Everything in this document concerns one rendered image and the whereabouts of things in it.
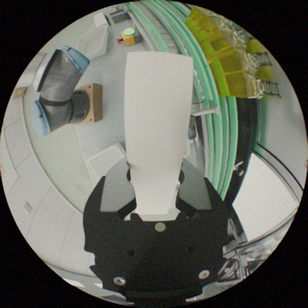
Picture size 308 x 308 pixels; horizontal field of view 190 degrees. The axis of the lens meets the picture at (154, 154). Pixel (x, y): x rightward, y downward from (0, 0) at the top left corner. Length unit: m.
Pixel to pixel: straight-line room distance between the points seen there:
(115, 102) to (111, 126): 0.12
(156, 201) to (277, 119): 0.38
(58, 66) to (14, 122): 3.67
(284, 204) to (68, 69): 0.68
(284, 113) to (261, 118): 0.11
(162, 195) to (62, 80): 0.31
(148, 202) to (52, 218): 3.51
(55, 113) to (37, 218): 3.30
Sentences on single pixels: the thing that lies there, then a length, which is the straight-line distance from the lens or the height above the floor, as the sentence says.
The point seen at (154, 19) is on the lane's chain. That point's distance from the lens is 0.52.
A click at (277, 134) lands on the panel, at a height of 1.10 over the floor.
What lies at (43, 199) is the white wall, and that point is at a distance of 3.49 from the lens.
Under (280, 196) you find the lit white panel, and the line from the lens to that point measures 0.43.
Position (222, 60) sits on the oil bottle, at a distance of 0.27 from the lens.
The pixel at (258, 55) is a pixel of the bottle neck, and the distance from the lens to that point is 0.23.
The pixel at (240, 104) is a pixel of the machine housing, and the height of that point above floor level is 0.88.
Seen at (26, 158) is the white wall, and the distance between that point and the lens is 3.53.
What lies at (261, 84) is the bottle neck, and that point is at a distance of 0.23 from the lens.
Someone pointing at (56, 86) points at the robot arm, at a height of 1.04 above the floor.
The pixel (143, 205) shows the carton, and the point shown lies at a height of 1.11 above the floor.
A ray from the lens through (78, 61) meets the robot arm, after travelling 0.27.
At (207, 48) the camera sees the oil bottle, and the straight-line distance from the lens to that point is 0.31.
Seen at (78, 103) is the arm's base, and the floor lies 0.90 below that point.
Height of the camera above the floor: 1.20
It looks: 61 degrees down
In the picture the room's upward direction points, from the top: 177 degrees clockwise
